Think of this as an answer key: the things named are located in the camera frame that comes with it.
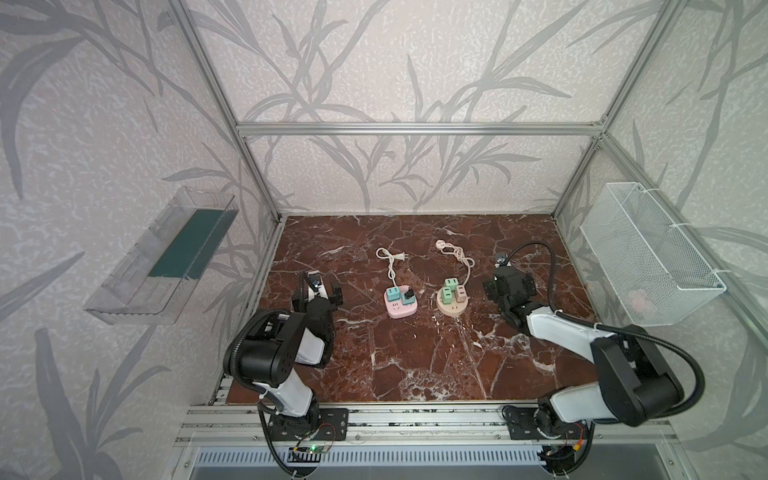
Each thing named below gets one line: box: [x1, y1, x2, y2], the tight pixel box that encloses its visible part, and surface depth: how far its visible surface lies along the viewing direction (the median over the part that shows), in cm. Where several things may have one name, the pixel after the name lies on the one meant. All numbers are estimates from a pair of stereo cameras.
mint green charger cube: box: [442, 286, 453, 305], surface depth 93 cm
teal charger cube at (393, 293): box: [386, 286, 401, 302], surface depth 93 cm
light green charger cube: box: [444, 278, 459, 292], surface depth 95 cm
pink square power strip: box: [384, 285, 418, 319], surface depth 94 cm
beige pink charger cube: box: [455, 285, 468, 303], surface depth 93 cm
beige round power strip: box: [436, 288, 469, 317], surface depth 95 cm
